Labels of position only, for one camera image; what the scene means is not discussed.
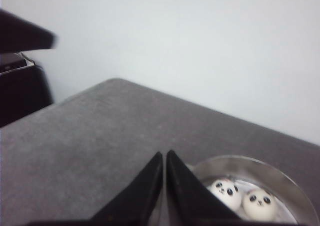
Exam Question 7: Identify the black device box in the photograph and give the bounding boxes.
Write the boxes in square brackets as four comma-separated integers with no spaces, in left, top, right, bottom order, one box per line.
[0,53,35,75]

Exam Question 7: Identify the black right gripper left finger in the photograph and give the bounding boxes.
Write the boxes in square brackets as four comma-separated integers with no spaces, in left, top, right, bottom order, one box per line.
[91,152,163,221]

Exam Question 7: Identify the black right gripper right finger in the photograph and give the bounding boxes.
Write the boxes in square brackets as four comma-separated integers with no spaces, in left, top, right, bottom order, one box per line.
[166,150,240,220]

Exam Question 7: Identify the black cabinet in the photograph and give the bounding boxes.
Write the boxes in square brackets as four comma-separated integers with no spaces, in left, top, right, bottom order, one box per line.
[0,66,54,127]

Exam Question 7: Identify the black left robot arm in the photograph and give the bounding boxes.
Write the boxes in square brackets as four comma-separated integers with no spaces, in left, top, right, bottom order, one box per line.
[0,9,56,54]

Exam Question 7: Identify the steel steamer pot grey handles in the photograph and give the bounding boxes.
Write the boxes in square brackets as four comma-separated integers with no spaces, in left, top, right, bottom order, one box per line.
[188,155,320,225]

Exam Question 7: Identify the white panda bun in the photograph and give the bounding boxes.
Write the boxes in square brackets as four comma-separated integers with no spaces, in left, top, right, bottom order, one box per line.
[242,189,278,221]
[207,178,242,211]

